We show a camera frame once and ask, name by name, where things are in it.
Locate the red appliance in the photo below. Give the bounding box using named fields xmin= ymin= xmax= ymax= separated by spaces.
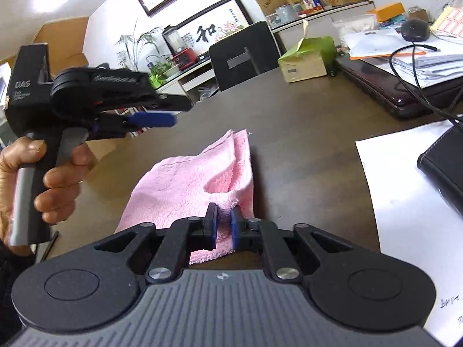
xmin=172 ymin=48 xmax=198 ymax=70

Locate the orange box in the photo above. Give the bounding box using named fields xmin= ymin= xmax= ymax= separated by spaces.
xmin=368 ymin=2 xmax=406 ymax=23

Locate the black leather wallet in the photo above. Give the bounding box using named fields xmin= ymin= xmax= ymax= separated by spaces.
xmin=417 ymin=126 xmax=463 ymax=207

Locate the white plastic envelope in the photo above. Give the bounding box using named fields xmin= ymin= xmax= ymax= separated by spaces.
xmin=341 ymin=29 xmax=428 ymax=60

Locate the pink towel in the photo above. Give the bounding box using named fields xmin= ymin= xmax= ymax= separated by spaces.
xmin=115 ymin=129 xmax=254 ymax=265

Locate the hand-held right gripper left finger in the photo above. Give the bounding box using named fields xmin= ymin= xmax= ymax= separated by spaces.
xmin=93 ymin=202 xmax=219 ymax=284

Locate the white shelf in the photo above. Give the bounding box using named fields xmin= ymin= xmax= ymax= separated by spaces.
xmin=155 ymin=56 xmax=222 ymax=104

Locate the black computer mouse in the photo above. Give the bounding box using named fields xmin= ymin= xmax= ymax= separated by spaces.
xmin=400 ymin=18 xmax=431 ymax=43

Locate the potted green plant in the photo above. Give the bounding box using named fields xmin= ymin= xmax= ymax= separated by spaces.
xmin=117 ymin=20 xmax=175 ymax=88

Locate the red label sheet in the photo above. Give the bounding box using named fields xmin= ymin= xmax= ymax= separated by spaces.
xmin=430 ymin=3 xmax=463 ymax=39

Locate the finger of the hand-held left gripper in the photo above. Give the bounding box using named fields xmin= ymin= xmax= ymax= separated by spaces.
xmin=155 ymin=93 xmax=193 ymax=114
xmin=124 ymin=111 xmax=178 ymax=131

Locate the green topped cardboard box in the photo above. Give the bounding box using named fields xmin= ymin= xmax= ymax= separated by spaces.
xmin=277 ymin=20 xmax=339 ymax=83

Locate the stack of white papers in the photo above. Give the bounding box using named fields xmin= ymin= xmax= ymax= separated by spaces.
xmin=392 ymin=48 xmax=463 ymax=90

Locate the framed calligraphy with flowers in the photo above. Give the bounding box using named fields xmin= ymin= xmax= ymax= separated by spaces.
xmin=170 ymin=0 xmax=254 ymax=59

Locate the flat brown cardboard box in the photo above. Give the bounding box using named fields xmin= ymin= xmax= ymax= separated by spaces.
xmin=31 ymin=16 xmax=90 ymax=68

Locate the black cable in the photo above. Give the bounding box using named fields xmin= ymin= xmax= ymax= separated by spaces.
xmin=389 ymin=43 xmax=463 ymax=131

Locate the white paper sheet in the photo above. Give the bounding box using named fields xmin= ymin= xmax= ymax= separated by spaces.
xmin=355 ymin=119 xmax=463 ymax=347

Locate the black chair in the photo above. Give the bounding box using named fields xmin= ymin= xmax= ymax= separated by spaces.
xmin=209 ymin=21 xmax=282 ymax=92

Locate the person's left forearm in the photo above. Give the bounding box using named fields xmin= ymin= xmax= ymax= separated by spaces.
xmin=0 ymin=240 xmax=37 ymax=337

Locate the dark laptop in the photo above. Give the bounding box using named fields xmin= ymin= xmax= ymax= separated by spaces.
xmin=336 ymin=56 xmax=463 ymax=121

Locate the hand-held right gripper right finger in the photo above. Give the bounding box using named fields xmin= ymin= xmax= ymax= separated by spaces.
xmin=229 ymin=205 xmax=355 ymax=283

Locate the clear blender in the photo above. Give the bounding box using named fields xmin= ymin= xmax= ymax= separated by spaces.
xmin=161 ymin=25 xmax=185 ymax=58

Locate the person's left hand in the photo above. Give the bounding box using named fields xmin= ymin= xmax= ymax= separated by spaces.
xmin=0 ymin=137 xmax=98 ymax=247

